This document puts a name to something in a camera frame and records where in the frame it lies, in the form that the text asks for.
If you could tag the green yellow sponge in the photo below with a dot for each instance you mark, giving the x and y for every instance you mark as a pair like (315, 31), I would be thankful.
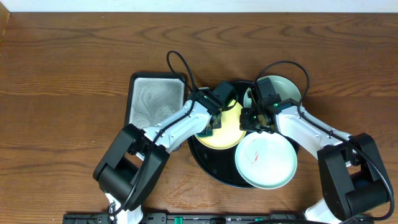
(205, 133)

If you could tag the light green plate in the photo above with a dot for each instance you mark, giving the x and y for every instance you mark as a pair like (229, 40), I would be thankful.
(283, 86)
(266, 161)

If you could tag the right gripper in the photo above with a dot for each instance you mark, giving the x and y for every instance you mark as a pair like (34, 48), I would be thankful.
(245, 125)

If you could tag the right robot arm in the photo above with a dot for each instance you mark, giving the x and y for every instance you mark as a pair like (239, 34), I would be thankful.
(353, 177)

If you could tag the black rectangular soap tray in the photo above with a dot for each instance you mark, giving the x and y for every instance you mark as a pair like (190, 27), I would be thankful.
(153, 97)

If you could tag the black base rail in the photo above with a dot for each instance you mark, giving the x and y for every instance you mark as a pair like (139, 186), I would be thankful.
(163, 218)

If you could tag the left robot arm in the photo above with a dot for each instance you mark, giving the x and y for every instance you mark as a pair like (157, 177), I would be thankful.
(132, 165)

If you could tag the yellow plate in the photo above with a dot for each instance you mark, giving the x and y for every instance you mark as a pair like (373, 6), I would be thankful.
(229, 134)

